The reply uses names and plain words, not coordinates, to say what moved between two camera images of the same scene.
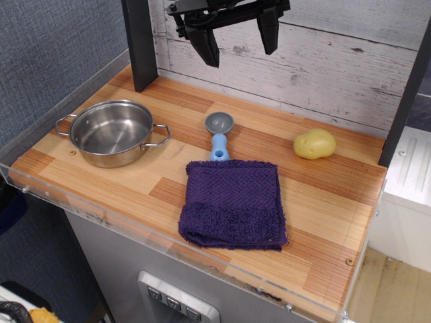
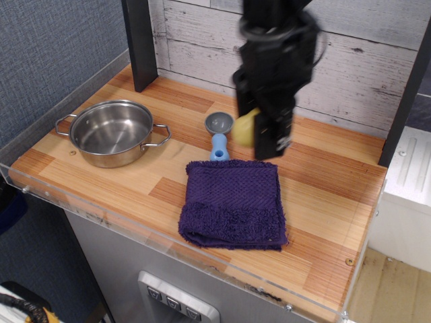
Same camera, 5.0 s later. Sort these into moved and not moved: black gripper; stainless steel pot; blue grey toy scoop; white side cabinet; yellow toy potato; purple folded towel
Moved: yellow toy potato; black gripper
Not moved: stainless steel pot; purple folded towel; blue grey toy scoop; white side cabinet
